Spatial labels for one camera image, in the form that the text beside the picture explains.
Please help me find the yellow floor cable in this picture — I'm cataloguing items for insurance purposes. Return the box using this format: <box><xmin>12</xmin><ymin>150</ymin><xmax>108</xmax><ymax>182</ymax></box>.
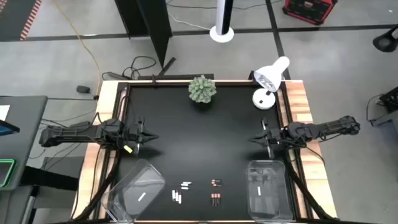
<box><xmin>51</xmin><ymin>0</ymin><xmax>101</xmax><ymax>94</ymax></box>

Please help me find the green-edged tray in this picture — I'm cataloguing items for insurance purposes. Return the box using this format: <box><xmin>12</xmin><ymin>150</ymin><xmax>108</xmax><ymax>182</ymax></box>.
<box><xmin>0</xmin><ymin>158</ymin><xmax>17</xmax><ymax>189</ymax></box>

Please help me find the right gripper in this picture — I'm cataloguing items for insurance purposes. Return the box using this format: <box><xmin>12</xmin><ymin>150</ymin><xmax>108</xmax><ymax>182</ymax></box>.
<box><xmin>248</xmin><ymin>118</ymin><xmax>283</xmax><ymax>159</ymax></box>

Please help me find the black flat floor bar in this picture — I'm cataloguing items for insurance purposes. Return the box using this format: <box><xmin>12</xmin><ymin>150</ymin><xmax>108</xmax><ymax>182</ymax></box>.
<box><xmin>137</xmin><ymin>73</ymin><xmax>215</xmax><ymax>81</ymax></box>

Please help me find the black partition panel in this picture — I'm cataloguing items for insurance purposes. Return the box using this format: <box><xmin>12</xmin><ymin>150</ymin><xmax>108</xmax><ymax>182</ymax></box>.
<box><xmin>114</xmin><ymin>0</ymin><xmax>177</xmax><ymax>77</ymax></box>

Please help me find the white desk lamp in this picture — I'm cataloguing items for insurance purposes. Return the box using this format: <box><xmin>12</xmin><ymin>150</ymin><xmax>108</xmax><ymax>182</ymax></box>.
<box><xmin>252</xmin><ymin>55</ymin><xmax>290</xmax><ymax>110</ymax></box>

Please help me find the black orange-edged floor mat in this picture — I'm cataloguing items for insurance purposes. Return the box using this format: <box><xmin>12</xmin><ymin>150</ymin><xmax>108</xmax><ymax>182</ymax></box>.
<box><xmin>0</xmin><ymin>0</ymin><xmax>43</xmax><ymax>42</ymax></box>

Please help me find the clear plastic bin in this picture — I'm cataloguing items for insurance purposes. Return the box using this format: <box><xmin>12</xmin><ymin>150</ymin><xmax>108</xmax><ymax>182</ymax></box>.
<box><xmin>245</xmin><ymin>159</ymin><xmax>294</xmax><ymax>224</ymax></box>
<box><xmin>101</xmin><ymin>159</ymin><xmax>166</xmax><ymax>223</ymax></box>

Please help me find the black equipment box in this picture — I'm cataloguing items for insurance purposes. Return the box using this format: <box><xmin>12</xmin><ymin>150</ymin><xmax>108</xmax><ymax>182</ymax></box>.
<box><xmin>366</xmin><ymin>86</ymin><xmax>398</xmax><ymax>128</ymax></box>

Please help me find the blue-screen tablet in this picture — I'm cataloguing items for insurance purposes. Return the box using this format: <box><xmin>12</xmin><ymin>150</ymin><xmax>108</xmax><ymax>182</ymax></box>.
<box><xmin>0</xmin><ymin>119</ymin><xmax>21</xmax><ymax>137</ymax></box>

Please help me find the red and black toolbox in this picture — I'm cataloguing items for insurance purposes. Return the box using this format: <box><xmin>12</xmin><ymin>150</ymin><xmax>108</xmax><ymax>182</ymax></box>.
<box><xmin>282</xmin><ymin>0</ymin><xmax>338</xmax><ymax>26</ymax></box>

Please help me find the black round stand base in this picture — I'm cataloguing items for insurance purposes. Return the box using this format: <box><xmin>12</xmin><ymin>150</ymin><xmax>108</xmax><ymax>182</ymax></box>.
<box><xmin>372</xmin><ymin>24</ymin><xmax>398</xmax><ymax>53</ymax></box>

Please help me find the black looped floor cable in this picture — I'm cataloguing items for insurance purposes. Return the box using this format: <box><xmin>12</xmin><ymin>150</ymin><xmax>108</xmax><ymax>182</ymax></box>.
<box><xmin>101</xmin><ymin>55</ymin><xmax>157</xmax><ymax>80</ymax></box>

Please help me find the white and black pole stand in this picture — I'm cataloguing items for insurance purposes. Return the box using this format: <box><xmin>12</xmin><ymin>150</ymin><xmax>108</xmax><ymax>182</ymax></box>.
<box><xmin>209</xmin><ymin>0</ymin><xmax>234</xmax><ymax>44</ymax></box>

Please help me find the green potted succulent plant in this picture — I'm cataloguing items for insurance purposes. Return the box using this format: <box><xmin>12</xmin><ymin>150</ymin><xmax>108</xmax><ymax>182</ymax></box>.
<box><xmin>188</xmin><ymin>74</ymin><xmax>218</xmax><ymax>104</ymax></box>

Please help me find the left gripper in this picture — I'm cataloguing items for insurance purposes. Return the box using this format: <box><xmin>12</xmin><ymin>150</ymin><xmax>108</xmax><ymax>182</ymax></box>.
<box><xmin>123</xmin><ymin>116</ymin><xmax>160</xmax><ymax>157</ymax></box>

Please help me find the white floor cable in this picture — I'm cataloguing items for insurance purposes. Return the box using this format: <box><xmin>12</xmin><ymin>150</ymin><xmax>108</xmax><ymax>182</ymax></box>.
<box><xmin>167</xmin><ymin>12</ymin><xmax>212</xmax><ymax>31</ymax></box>

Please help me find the grey desk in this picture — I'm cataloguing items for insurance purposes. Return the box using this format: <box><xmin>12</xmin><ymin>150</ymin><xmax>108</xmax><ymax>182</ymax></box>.
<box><xmin>0</xmin><ymin>95</ymin><xmax>49</xmax><ymax>191</ymax></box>

